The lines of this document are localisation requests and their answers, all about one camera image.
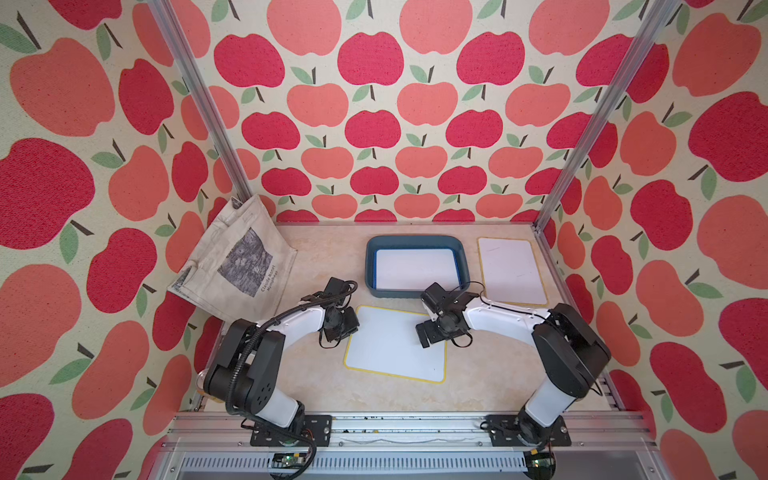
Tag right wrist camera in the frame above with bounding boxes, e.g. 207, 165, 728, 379
420, 282, 462, 316

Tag left aluminium frame post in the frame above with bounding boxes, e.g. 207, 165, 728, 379
149, 0, 253, 202

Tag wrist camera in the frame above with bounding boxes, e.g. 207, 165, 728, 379
420, 282, 462, 316
301, 277, 358, 309

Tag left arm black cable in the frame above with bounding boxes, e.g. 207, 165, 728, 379
225, 279, 359, 480

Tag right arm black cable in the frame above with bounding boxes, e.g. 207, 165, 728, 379
443, 280, 604, 397

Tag dark teal storage box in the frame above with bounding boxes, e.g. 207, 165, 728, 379
365, 235, 470, 299

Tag right aluminium frame post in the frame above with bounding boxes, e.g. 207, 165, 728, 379
533, 0, 682, 236

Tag aluminium frame post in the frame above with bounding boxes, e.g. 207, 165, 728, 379
533, 0, 682, 236
149, 0, 253, 202

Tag beige printed tote bag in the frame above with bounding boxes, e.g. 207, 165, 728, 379
167, 196, 297, 323

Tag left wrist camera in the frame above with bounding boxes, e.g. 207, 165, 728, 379
301, 277, 358, 309

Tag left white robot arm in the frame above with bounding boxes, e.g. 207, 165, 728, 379
203, 305, 359, 435

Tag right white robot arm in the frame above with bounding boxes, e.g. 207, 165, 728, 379
416, 283, 612, 447

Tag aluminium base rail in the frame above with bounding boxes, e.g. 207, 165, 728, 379
147, 411, 672, 479

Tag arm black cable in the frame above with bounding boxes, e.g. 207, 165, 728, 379
225, 279, 359, 480
443, 280, 604, 397

